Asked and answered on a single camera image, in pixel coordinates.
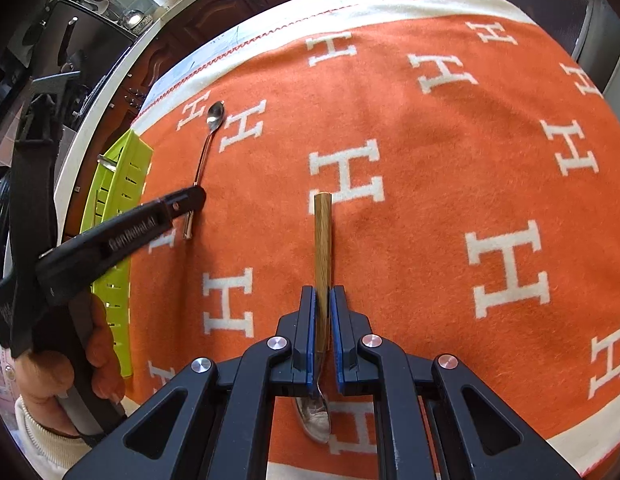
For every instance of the green plastic utensil tray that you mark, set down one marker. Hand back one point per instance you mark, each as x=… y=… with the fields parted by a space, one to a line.
x=115 y=280

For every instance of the person's left forearm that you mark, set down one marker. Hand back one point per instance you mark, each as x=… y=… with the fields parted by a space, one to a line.
x=45 y=442

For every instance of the small steel spoon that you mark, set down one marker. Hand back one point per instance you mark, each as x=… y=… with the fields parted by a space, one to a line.
x=215 y=112

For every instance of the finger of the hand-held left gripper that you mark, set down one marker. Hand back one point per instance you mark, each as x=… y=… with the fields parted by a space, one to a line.
x=185 y=201
x=35 y=170

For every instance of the pink rice cooker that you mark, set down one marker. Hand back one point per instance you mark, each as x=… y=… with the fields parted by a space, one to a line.
x=0 y=360

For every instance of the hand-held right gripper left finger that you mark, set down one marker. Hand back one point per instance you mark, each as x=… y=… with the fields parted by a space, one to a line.
x=308 y=340

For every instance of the glass pot lid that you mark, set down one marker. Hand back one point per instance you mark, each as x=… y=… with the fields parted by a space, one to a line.
x=132 y=17

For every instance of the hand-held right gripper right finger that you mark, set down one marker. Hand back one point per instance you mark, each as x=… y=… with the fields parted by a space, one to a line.
x=339 y=340

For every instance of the steel stove surround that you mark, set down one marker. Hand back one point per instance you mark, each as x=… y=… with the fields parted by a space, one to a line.
x=90 y=35

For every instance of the orange patterned blanket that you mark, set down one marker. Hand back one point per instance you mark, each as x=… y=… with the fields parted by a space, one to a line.
x=440 y=160

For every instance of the person's left hand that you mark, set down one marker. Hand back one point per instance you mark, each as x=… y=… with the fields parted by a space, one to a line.
x=40 y=385

